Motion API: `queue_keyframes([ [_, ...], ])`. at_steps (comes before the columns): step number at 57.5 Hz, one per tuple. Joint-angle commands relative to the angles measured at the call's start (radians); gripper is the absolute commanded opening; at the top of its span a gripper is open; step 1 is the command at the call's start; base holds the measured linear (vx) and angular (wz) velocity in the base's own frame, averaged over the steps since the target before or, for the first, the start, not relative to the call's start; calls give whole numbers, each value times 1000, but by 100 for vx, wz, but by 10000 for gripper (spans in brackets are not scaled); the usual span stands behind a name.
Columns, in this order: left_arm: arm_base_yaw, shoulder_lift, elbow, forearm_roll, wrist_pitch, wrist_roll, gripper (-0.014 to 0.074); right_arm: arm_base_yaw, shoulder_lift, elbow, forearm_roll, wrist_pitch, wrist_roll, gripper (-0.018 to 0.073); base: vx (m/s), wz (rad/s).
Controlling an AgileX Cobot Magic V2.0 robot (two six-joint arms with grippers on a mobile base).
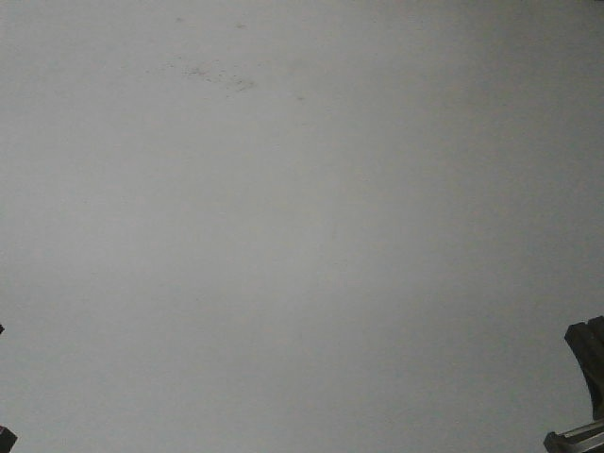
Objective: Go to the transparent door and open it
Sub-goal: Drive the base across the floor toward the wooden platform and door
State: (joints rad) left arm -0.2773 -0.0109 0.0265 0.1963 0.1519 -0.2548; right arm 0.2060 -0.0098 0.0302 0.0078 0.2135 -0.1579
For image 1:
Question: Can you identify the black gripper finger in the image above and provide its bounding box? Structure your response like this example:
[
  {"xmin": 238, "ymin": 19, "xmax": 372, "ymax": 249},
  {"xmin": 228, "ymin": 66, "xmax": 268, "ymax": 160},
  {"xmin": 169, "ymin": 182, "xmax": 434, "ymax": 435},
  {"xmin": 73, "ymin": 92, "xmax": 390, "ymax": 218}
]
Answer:
[
  {"xmin": 0, "ymin": 426, "xmax": 18, "ymax": 453},
  {"xmin": 564, "ymin": 316, "xmax": 603, "ymax": 420},
  {"xmin": 544, "ymin": 420, "xmax": 603, "ymax": 453}
]

